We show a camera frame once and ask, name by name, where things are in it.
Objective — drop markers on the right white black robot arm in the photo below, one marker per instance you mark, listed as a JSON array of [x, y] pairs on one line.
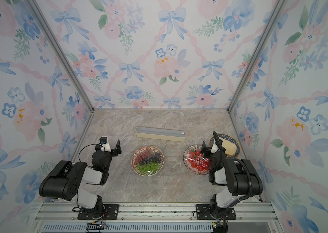
[[239, 177]]

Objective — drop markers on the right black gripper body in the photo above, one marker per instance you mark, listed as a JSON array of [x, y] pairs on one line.
[[208, 153]]

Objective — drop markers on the slice of bread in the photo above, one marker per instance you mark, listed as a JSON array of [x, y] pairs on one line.
[[230, 148]]

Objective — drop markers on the dark blue yellow-rimmed plate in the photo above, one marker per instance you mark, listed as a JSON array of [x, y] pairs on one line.
[[212, 140]]

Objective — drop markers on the aluminium mounting rail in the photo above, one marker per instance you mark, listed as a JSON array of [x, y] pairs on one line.
[[157, 218]]

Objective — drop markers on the round plate with grapes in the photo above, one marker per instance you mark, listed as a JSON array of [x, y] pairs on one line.
[[147, 160]]

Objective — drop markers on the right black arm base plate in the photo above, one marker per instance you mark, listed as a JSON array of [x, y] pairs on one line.
[[204, 212]]

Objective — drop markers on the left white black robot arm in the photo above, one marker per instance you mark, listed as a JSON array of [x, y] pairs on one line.
[[65, 180]]

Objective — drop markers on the glass bowl with striped rim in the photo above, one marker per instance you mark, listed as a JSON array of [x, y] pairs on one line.
[[194, 160]]

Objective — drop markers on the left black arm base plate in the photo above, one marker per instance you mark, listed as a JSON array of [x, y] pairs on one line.
[[105, 212]]

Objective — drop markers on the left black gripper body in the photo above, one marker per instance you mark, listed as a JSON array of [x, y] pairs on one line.
[[114, 153]]

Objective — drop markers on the red strawberries pile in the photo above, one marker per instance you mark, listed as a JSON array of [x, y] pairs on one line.
[[197, 161]]

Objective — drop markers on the cream plastic wrap dispenser box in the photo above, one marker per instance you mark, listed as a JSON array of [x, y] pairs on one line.
[[161, 134]]

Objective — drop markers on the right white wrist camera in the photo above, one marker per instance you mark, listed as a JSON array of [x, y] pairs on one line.
[[214, 148]]

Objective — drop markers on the mixed colour grapes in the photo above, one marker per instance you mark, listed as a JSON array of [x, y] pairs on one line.
[[148, 161]]

